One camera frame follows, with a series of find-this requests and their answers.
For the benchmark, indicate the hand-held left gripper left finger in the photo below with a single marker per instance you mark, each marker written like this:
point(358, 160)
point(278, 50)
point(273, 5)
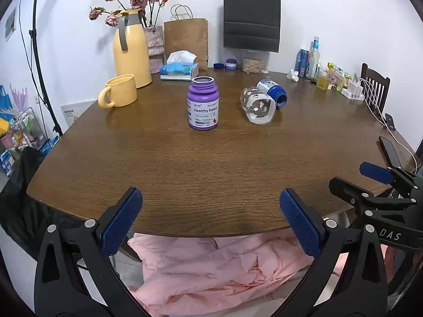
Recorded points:
point(122, 221)

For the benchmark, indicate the blue drink can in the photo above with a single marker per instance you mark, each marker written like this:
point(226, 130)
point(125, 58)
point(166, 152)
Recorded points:
point(301, 62)

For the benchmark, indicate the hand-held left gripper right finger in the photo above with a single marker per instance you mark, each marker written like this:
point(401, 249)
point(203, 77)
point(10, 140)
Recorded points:
point(300, 224)

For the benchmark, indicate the white flat box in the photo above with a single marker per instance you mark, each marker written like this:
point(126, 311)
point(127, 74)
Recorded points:
point(74, 114)

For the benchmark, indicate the yellow mug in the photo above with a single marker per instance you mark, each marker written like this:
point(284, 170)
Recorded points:
point(122, 90)

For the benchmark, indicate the black cloth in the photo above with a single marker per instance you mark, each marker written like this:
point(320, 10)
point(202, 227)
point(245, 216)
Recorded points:
point(23, 204)

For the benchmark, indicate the clear dotted glass cup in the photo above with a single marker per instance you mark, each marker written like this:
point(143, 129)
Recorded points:
point(259, 107)

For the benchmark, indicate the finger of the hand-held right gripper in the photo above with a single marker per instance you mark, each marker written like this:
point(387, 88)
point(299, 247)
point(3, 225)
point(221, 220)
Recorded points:
point(347, 191)
point(376, 173)

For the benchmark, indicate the pink glass vase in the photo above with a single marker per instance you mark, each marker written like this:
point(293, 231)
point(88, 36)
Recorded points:
point(155, 49)

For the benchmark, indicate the white charger block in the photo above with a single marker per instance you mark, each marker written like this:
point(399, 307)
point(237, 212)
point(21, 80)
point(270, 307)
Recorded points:
point(352, 90)

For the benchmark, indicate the dark wooden chair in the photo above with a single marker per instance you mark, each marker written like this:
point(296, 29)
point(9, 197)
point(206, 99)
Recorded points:
point(376, 82)

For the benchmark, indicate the blue tissue box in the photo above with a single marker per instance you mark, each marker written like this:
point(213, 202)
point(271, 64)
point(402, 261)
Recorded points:
point(178, 70)

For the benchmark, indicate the yellow thermos jug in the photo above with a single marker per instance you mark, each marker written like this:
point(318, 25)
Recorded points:
point(132, 56)

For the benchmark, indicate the clear plastic bottle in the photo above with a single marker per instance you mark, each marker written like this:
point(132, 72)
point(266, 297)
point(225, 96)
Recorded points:
point(313, 62)

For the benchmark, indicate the black paper bag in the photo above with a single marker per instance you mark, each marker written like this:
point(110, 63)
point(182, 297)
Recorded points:
point(251, 16)

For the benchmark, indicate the crumpled white tissue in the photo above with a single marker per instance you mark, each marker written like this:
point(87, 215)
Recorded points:
point(293, 75)

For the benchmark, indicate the blue bag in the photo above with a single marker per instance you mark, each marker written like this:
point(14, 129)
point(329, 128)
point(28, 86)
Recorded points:
point(4, 100)

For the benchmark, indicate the purple supplement bottle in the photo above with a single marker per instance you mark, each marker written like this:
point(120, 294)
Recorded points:
point(203, 105)

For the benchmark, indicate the small black stand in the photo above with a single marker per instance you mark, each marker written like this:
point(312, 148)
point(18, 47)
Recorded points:
point(390, 122)

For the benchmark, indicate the bunch of dried roses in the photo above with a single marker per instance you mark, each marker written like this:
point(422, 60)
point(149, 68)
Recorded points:
point(138, 1)

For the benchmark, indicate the white bottle with blue cap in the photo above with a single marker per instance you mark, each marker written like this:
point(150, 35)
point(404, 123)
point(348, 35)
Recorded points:
point(276, 93)

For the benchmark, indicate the pile of snack packets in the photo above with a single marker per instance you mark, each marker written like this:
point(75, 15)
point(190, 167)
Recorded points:
point(338, 76)

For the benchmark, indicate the clear container of grains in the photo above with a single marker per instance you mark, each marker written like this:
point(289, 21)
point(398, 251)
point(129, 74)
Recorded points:
point(253, 63)

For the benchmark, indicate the black smartphone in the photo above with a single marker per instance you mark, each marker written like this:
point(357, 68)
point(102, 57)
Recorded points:
point(390, 152)

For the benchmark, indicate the black light stand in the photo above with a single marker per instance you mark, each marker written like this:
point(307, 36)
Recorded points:
point(38, 62)

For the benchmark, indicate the glass of yellow liquid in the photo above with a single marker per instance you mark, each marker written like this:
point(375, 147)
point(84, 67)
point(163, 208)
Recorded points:
point(322, 81)

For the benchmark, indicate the small purple white jar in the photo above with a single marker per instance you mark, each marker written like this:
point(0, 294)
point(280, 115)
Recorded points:
point(230, 65)

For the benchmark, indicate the pink cloth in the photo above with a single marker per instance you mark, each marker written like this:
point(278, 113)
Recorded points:
point(205, 270)

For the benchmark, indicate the brown paper bag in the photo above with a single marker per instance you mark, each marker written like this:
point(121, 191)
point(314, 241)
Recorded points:
point(186, 39)

